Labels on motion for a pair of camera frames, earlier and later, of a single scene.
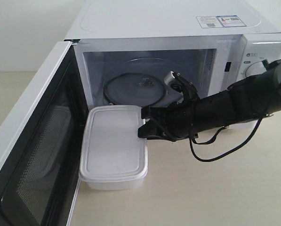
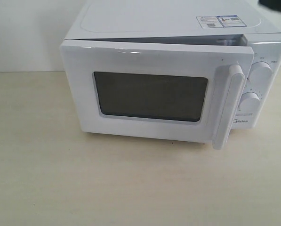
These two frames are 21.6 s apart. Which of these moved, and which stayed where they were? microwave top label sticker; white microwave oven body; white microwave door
Moved: white microwave door
Stayed: microwave top label sticker; white microwave oven body
